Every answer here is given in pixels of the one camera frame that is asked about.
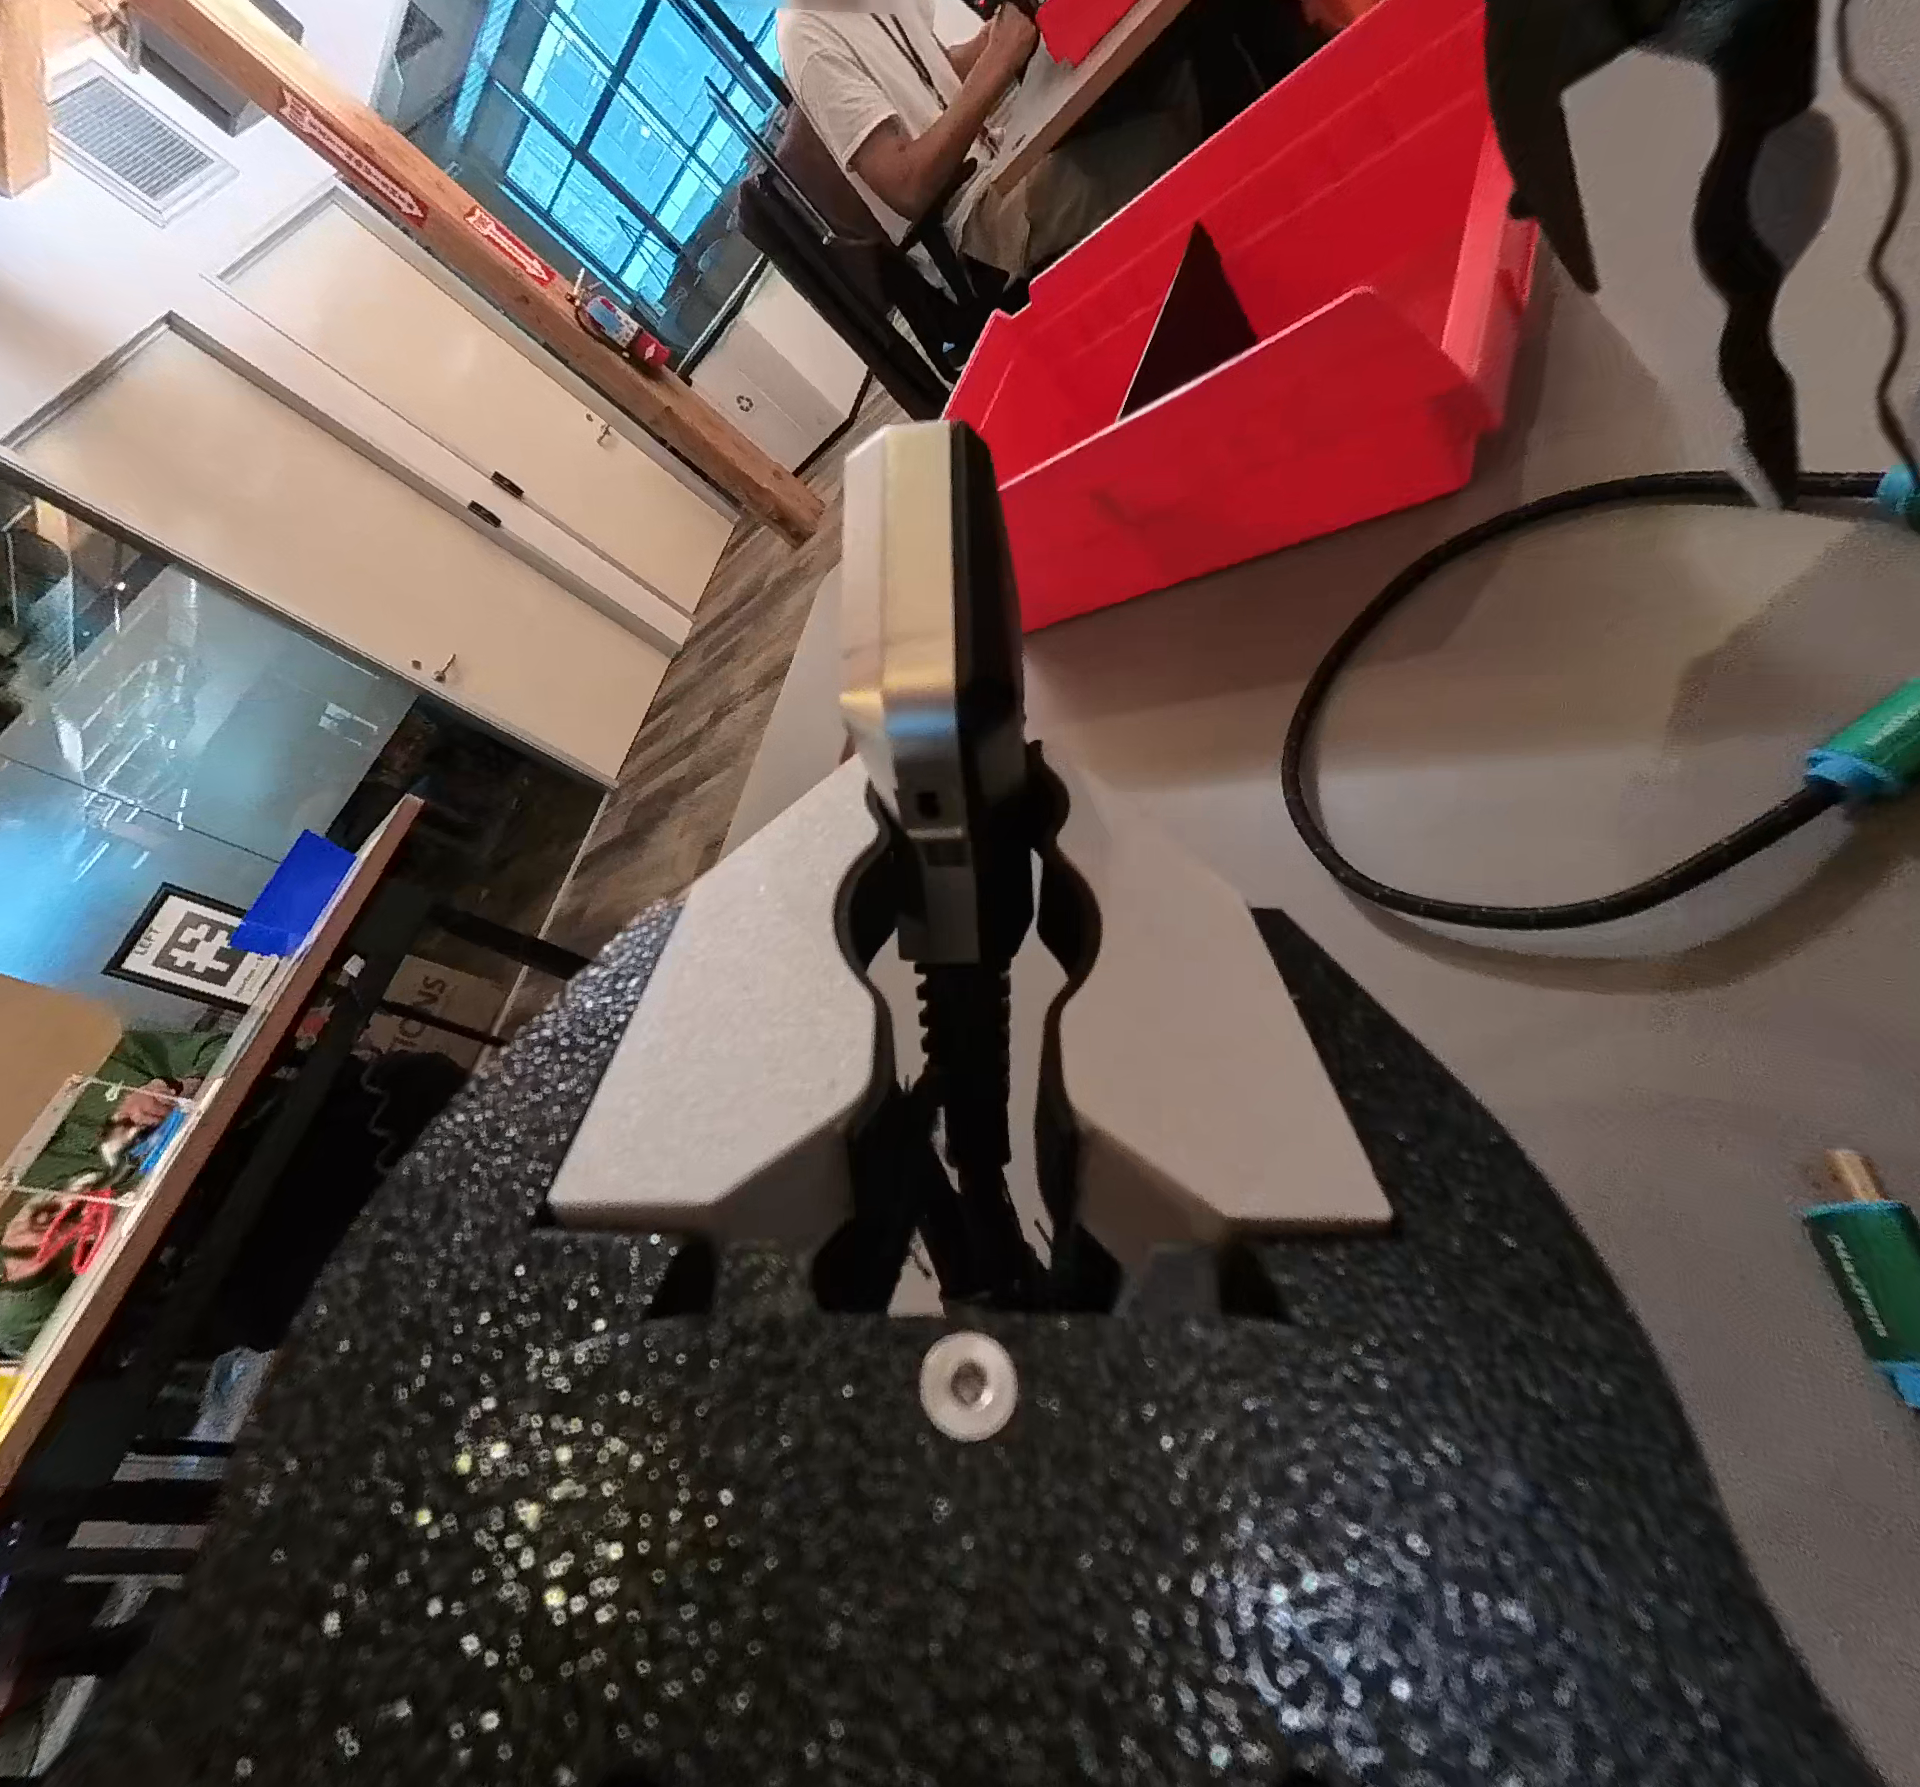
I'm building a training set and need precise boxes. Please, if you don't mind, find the wooden beam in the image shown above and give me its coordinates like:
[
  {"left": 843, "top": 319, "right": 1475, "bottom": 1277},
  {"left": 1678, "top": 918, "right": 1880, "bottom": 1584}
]
[{"left": 0, "top": 0, "right": 56, "bottom": 199}]

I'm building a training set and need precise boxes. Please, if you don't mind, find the pale work table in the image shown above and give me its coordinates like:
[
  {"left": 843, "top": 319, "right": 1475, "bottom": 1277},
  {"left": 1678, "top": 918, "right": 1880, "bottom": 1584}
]
[{"left": 975, "top": 0, "right": 1262, "bottom": 191}]

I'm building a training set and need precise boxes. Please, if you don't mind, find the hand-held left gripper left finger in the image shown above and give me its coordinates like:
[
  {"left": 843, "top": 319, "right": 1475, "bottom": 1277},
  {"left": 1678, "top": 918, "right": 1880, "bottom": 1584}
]
[{"left": 548, "top": 768, "right": 918, "bottom": 1287}]

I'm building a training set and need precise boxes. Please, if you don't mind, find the wooden edged side table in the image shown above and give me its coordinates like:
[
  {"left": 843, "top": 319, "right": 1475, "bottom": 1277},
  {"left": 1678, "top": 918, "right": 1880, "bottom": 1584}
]
[{"left": 0, "top": 795, "right": 428, "bottom": 1497}]

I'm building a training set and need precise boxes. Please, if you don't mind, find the red arrow sign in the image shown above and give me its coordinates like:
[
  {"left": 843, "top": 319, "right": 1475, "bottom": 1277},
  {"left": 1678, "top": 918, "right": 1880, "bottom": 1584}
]
[
  {"left": 463, "top": 204, "right": 565, "bottom": 293},
  {"left": 279, "top": 80, "right": 432, "bottom": 233}
]

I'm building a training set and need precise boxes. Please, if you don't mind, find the black framed marker tag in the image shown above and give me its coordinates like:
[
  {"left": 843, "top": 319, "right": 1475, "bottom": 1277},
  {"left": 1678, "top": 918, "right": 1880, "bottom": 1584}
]
[{"left": 104, "top": 883, "right": 253, "bottom": 1022}]

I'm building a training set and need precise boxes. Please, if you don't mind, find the green cloth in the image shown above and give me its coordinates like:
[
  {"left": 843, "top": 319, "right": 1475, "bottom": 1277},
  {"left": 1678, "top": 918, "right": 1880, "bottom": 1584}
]
[{"left": 0, "top": 1026, "right": 235, "bottom": 1360}]

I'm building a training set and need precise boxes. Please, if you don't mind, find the wooden post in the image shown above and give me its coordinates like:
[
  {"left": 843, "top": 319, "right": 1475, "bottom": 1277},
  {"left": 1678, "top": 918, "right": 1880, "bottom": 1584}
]
[{"left": 0, "top": 0, "right": 830, "bottom": 548}]

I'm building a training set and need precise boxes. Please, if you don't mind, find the cardboard box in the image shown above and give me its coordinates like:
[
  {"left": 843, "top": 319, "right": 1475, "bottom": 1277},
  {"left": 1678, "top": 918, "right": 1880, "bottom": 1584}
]
[{"left": 0, "top": 974, "right": 126, "bottom": 1173}]

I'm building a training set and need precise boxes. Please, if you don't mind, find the red fire extinguisher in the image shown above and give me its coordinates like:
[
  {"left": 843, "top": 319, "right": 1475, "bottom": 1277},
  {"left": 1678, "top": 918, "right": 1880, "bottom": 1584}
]
[{"left": 575, "top": 291, "right": 674, "bottom": 375}]

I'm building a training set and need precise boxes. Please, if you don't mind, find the silver port adapter hub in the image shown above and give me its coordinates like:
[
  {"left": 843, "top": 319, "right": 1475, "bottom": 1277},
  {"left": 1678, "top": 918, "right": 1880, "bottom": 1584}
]
[{"left": 837, "top": 420, "right": 1052, "bottom": 1287}]

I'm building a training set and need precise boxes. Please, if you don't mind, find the white double door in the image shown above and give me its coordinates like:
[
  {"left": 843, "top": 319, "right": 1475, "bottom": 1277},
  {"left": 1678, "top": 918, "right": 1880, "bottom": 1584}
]
[{"left": 0, "top": 182, "right": 742, "bottom": 786}]

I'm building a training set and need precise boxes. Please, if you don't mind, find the black framed window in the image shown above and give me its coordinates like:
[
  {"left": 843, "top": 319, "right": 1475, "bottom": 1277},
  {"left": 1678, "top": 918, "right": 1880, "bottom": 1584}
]
[{"left": 372, "top": 0, "right": 901, "bottom": 364}]

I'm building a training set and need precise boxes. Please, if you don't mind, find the white air vent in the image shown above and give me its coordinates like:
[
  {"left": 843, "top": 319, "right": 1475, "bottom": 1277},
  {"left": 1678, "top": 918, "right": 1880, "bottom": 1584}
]
[{"left": 45, "top": 59, "right": 239, "bottom": 225}]

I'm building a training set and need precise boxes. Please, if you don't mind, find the white low cabinet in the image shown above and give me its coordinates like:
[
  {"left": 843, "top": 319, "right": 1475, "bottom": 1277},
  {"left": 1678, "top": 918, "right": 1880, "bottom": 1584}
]
[{"left": 682, "top": 263, "right": 875, "bottom": 471}]

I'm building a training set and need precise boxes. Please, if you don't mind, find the large red plastic bin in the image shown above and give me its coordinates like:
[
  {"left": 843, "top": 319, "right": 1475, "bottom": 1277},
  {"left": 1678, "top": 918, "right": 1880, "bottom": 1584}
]
[{"left": 942, "top": 0, "right": 1547, "bottom": 636}]

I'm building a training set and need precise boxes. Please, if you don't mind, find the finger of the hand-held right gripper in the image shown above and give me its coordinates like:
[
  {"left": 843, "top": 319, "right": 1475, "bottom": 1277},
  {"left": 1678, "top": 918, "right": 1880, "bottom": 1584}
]
[
  {"left": 1497, "top": 25, "right": 1603, "bottom": 299},
  {"left": 1698, "top": 88, "right": 1845, "bottom": 511}
]

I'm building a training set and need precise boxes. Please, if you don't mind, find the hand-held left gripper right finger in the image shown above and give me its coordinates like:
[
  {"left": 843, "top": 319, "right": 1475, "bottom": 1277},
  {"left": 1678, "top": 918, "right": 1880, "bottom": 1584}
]
[{"left": 1031, "top": 743, "right": 1400, "bottom": 1317}]

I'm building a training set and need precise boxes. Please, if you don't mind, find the black office chair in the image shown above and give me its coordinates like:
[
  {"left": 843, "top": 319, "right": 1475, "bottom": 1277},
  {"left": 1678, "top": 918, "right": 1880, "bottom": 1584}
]
[{"left": 736, "top": 113, "right": 1037, "bottom": 424}]

